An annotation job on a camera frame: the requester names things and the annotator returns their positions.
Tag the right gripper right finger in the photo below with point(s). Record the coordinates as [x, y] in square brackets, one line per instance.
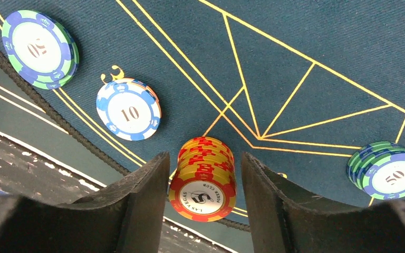
[285, 217]

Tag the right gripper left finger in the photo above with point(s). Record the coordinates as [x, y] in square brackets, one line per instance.
[125, 216]

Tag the orange red poker chip stack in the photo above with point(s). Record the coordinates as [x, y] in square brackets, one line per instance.
[203, 188]

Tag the pink white poker chip stack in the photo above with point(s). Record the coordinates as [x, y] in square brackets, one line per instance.
[129, 109]

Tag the green poker chip stack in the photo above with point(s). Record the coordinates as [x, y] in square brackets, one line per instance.
[40, 49]

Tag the round blue poker mat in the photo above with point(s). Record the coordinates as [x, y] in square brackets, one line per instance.
[301, 85]

